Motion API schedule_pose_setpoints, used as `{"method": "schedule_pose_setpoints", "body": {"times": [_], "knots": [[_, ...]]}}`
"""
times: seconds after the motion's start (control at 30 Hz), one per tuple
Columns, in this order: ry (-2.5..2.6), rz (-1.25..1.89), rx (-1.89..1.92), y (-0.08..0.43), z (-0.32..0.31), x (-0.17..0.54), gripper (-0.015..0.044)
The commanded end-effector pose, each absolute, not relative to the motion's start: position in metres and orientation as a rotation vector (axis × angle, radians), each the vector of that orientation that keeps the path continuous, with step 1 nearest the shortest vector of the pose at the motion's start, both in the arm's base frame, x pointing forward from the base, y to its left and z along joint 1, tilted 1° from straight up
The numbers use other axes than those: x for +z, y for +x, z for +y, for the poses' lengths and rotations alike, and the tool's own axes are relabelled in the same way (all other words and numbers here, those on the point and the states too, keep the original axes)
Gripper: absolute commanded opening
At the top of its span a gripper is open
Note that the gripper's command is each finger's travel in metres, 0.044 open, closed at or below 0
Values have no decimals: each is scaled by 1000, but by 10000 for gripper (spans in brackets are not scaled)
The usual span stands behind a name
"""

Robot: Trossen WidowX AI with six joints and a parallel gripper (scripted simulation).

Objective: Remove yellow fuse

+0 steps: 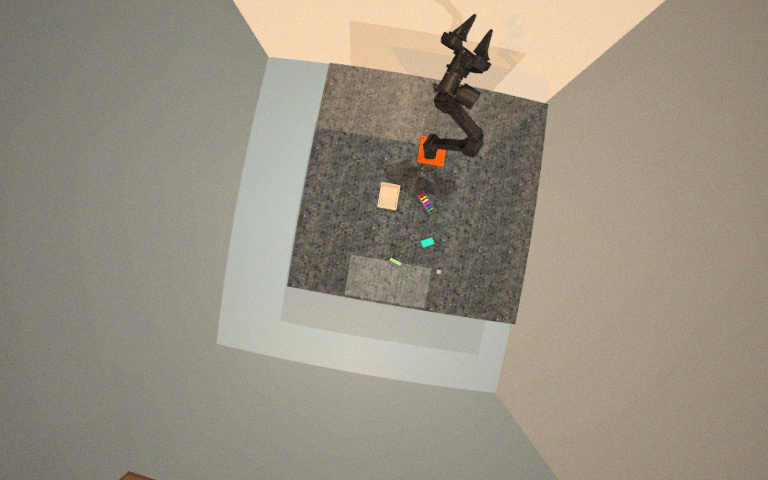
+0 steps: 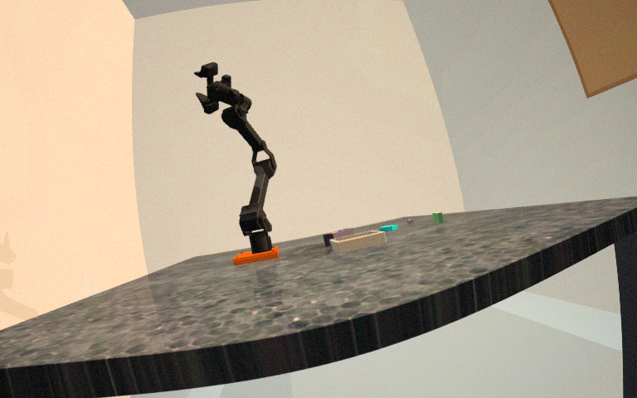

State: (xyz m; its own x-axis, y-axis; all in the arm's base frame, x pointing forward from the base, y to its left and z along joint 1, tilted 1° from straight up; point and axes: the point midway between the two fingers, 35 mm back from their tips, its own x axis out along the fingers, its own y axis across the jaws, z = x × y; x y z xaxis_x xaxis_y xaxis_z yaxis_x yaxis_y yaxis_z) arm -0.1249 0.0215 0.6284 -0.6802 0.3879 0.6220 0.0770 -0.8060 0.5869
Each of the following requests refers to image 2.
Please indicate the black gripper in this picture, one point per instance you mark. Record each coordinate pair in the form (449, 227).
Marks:
(210, 103)

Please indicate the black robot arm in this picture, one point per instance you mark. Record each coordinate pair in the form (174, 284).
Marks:
(252, 217)

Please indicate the green rectangular block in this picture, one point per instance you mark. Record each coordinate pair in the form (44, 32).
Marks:
(438, 218)

